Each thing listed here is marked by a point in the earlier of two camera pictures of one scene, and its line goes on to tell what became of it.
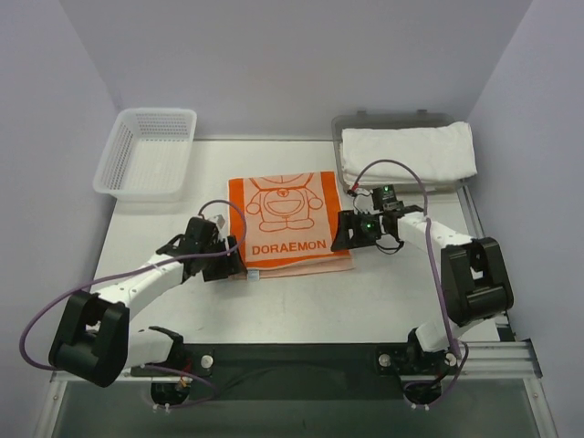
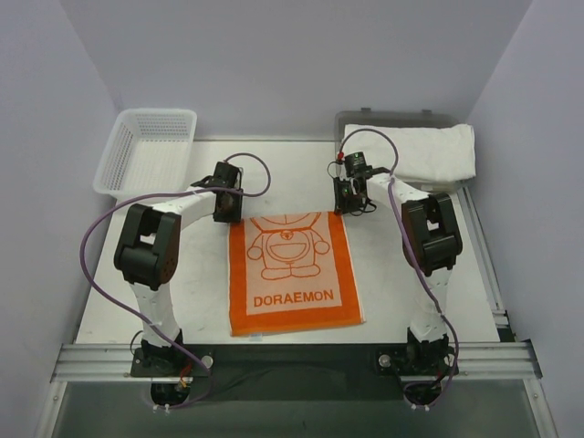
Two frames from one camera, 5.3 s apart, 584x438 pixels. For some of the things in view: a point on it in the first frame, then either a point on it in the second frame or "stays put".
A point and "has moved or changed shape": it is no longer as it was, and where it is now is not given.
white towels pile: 438,151 stays put
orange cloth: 291,220 has moved or changed shape
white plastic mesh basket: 148,156 stays put
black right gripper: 351,229 → 344,201
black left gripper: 224,263 → 227,211
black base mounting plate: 302,371 stays put
